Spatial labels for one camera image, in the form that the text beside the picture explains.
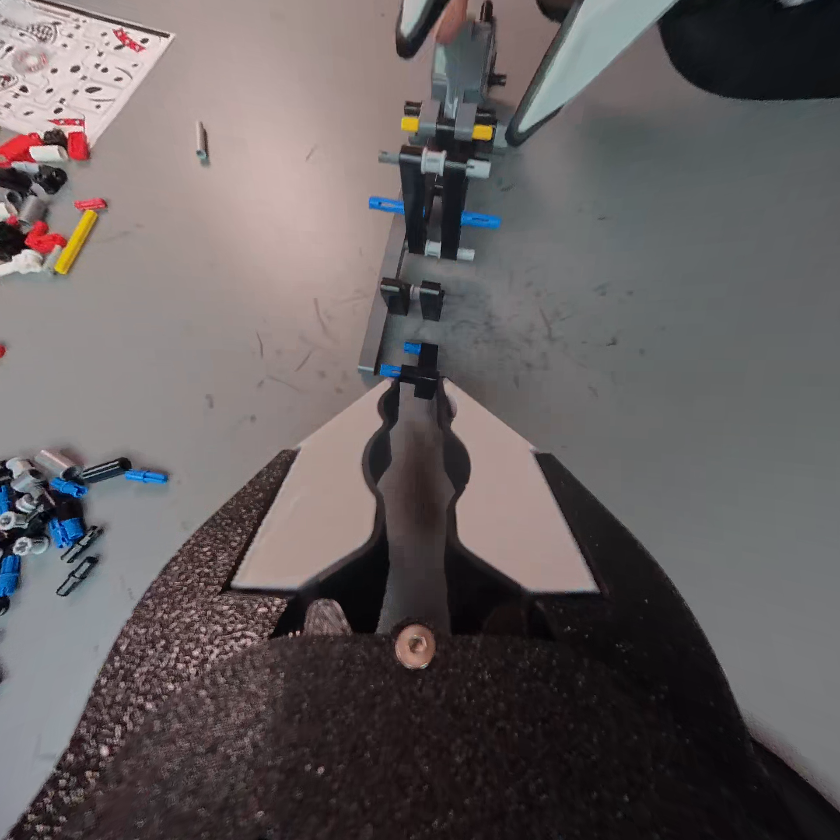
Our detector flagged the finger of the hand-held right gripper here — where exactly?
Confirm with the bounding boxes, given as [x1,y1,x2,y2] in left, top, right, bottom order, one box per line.
[395,0,455,60]
[508,0,677,148]

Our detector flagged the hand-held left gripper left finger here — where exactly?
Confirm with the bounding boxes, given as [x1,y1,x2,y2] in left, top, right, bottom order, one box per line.
[230,379,401,598]

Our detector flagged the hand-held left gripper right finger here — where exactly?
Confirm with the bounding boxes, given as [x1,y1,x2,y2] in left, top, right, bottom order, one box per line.
[441,381,599,595]

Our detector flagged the grey black toy brick chassis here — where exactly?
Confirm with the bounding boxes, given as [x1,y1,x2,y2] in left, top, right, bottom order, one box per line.
[357,0,509,401]

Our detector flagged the grey desk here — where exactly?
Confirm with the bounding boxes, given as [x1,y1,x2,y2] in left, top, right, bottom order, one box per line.
[0,0,840,828]

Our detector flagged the pile of blue black pins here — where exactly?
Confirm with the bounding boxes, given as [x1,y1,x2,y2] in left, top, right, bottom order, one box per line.
[0,449,169,618]

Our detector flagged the white sticker sheet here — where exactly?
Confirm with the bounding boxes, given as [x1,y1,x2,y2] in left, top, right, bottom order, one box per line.
[0,0,175,148]

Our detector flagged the yellow toy axle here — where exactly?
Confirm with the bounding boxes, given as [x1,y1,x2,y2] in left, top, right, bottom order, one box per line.
[54,209,100,276]

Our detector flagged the pile of red black bricks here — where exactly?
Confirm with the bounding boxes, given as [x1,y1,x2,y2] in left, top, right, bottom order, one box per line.
[0,129,91,278]

